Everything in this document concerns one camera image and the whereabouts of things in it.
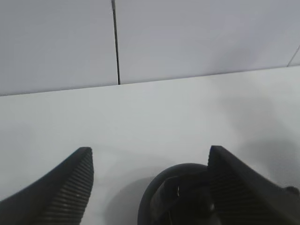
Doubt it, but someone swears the black cast iron teapot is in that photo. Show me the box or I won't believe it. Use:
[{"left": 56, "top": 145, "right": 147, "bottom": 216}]
[{"left": 137, "top": 163, "right": 221, "bottom": 225}]

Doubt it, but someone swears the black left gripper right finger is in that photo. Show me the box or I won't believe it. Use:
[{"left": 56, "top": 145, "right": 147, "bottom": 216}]
[{"left": 207, "top": 146, "right": 300, "bottom": 225}]

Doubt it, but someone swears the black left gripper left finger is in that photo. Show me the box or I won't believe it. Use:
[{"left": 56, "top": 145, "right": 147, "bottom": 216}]
[{"left": 0, "top": 147, "right": 94, "bottom": 225}]

